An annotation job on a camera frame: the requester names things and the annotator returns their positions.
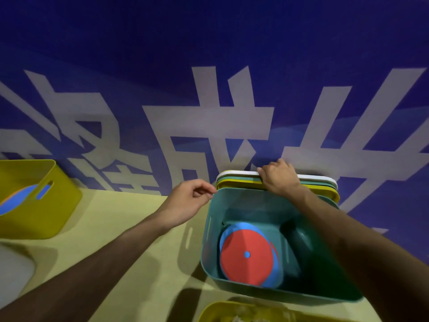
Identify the person's left hand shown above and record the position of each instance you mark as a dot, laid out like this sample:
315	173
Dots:
181	204

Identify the person's right hand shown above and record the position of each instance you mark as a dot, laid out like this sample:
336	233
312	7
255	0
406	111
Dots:
280	179

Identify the person's left thumb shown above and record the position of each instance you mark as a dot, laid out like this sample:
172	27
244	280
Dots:
205	197

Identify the person's right thumb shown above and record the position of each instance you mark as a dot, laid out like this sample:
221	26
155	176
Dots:
262	176

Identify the white plastic storage bin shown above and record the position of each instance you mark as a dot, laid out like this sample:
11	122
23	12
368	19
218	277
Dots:
234	173

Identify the green plastic storage bin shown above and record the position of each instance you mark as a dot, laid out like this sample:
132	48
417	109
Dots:
234	178

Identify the yellow plastic storage bin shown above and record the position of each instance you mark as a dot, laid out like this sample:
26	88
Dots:
228	313
234	185
37	217

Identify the teal plastic storage bin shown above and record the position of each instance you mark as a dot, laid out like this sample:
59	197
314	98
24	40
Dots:
301	261

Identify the person's right forearm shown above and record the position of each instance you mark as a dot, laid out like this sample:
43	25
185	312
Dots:
368	251

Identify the person's left forearm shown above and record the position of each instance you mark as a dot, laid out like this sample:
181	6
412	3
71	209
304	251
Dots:
83	278

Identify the blue round disc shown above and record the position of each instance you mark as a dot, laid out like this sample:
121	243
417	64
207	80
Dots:
15	199
236	227

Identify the red round disc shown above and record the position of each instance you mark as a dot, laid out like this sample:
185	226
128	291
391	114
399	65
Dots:
246	258

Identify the blue banner with white lettering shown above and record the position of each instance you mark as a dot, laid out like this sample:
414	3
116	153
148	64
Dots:
214	80

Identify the white plastic container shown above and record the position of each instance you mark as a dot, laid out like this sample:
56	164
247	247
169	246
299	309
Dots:
13	274

